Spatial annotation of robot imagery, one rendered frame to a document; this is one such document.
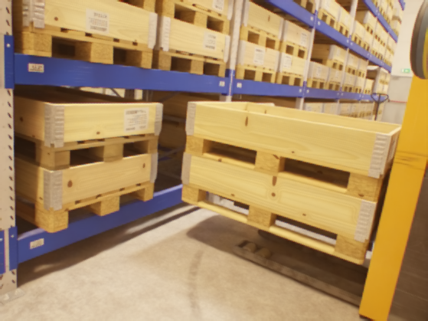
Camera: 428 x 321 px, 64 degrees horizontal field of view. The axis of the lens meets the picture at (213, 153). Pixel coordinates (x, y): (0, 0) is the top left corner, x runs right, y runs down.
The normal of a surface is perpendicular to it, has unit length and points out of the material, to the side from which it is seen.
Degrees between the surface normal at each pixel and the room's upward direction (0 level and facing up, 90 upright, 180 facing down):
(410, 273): 90
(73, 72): 90
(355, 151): 90
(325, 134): 90
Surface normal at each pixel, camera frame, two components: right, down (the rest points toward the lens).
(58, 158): 0.83, 0.21
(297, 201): -0.56, 0.12
